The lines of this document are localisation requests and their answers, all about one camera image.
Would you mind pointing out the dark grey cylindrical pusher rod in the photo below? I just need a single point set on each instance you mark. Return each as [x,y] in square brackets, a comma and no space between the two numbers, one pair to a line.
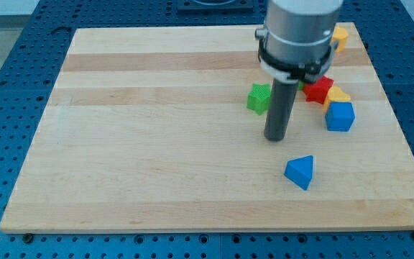
[281,103]

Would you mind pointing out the green star block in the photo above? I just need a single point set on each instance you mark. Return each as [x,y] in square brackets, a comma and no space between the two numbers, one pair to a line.
[258,99]

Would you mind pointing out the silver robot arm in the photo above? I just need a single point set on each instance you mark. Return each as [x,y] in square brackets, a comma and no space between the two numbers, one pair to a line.
[294,46]

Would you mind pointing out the green circle block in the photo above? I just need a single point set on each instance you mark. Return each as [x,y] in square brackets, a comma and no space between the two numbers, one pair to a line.
[300,86]

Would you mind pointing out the red star block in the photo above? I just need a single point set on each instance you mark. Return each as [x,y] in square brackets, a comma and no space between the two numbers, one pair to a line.
[318,91]

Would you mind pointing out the yellow heart block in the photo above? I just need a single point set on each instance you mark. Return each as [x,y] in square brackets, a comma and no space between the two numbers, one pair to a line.
[335,94]

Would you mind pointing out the blue cube block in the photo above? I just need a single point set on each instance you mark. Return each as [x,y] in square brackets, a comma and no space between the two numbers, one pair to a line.
[340,116]

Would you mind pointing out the blue triangle block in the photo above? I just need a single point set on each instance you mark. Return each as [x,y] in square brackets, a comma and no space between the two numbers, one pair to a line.
[300,171]

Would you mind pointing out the yellow hexagon block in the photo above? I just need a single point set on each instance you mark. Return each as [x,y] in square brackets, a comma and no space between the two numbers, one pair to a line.
[340,35]

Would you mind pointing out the dark mounting plate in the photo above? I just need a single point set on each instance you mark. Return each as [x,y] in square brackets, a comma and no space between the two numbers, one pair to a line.
[215,6]

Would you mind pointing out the wooden board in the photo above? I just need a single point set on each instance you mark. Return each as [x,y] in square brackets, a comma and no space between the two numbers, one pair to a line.
[147,130]

